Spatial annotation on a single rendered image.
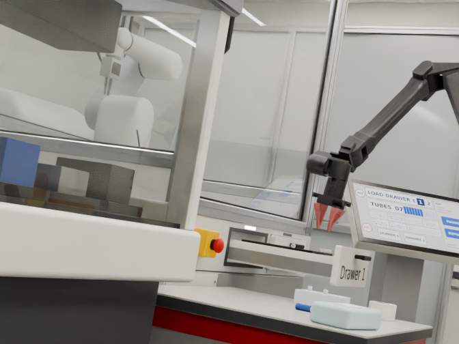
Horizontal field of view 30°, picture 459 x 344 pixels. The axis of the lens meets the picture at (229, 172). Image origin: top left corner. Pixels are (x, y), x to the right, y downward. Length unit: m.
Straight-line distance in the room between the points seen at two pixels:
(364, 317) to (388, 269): 1.57
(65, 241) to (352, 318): 0.67
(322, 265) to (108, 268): 1.01
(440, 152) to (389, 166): 0.25
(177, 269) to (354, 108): 2.76
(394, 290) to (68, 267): 2.17
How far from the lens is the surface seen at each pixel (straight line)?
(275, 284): 2.85
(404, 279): 3.41
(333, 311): 1.78
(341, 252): 2.35
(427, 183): 4.15
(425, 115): 4.21
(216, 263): 2.42
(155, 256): 1.60
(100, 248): 1.44
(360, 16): 6.73
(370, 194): 3.38
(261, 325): 1.79
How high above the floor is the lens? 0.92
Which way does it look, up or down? 4 degrees up
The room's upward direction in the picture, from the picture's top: 9 degrees clockwise
